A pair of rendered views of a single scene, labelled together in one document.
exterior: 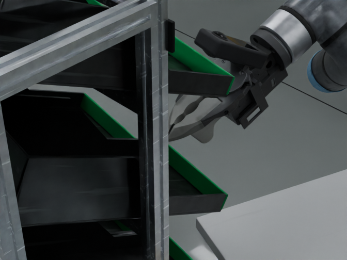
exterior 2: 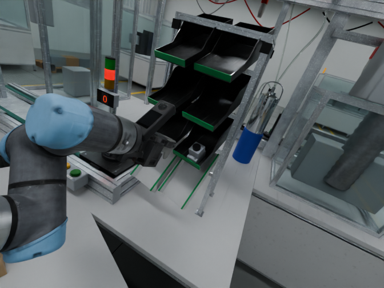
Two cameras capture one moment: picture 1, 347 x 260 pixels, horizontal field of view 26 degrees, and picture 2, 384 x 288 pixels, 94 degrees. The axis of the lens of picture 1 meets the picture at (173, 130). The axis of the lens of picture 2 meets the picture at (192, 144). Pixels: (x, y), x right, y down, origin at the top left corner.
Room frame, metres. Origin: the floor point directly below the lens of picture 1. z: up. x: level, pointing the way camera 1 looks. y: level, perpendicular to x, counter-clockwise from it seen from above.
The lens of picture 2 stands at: (1.32, -0.17, 1.57)
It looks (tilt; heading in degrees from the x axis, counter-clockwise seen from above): 27 degrees down; 153
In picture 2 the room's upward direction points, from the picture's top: 17 degrees clockwise
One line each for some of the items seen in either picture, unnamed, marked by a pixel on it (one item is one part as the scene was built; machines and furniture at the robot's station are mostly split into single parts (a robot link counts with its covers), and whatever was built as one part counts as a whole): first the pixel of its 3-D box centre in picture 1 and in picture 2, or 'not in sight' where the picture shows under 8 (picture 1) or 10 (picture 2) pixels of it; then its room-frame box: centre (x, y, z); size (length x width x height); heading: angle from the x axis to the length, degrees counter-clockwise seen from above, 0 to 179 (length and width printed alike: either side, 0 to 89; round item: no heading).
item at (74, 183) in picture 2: not in sight; (65, 171); (0.55, -0.36, 0.93); 0.21 x 0.07 x 0.06; 46
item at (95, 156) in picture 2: not in sight; (115, 155); (0.45, -0.15, 0.96); 0.24 x 0.24 x 0.02; 46
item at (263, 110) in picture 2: not in sight; (264, 107); (0.29, 0.83, 1.32); 0.14 x 0.14 x 0.38
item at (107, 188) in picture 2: not in sight; (52, 152); (0.37, -0.46, 0.91); 0.89 x 0.06 x 0.11; 46
